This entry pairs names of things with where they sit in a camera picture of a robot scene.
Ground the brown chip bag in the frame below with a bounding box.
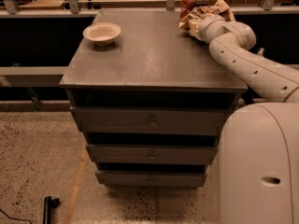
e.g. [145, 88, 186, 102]
[178, 0, 235, 41]

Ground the grey drawer cabinet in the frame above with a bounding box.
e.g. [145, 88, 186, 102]
[60, 11, 247, 174]

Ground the bottom grey drawer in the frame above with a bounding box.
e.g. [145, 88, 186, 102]
[96, 171, 206, 187]

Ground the black floor post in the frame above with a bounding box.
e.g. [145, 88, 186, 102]
[43, 196, 60, 224]

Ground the top grey drawer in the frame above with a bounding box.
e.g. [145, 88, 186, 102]
[71, 106, 229, 135]

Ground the middle grey drawer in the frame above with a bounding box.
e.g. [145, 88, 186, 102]
[87, 144, 217, 165]

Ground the red soda can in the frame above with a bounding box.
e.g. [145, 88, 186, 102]
[180, 0, 196, 19]

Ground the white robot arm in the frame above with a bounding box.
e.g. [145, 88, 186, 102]
[197, 15, 299, 224]

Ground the black cable on floor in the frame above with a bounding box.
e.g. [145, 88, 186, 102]
[0, 207, 34, 224]

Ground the white paper bowl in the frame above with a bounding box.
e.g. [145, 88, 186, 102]
[83, 22, 121, 46]

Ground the clear sanitizer bottle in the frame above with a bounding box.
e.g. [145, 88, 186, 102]
[257, 48, 264, 56]

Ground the metal railing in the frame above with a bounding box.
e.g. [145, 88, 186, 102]
[0, 0, 299, 20]

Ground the grey drawer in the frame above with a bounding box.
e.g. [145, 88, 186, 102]
[87, 144, 217, 165]
[71, 106, 229, 135]
[96, 171, 206, 187]

